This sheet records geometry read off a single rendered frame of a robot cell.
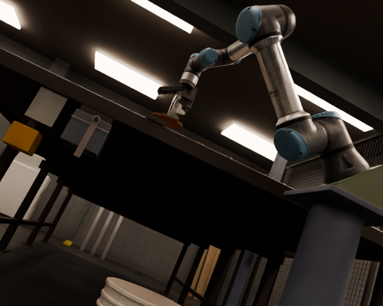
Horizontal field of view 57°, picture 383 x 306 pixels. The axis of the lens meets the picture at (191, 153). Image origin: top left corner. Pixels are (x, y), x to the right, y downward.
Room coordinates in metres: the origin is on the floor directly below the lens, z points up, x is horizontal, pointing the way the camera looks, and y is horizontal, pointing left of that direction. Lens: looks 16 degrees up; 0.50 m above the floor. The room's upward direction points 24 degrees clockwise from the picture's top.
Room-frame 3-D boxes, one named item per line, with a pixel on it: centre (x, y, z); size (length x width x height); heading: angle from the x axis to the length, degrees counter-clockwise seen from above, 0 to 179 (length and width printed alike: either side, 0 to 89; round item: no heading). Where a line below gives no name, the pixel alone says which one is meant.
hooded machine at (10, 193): (6.15, 2.37, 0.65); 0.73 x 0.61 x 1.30; 100
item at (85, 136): (1.23, 0.37, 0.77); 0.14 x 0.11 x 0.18; 96
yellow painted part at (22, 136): (1.21, 0.55, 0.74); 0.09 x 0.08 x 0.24; 96
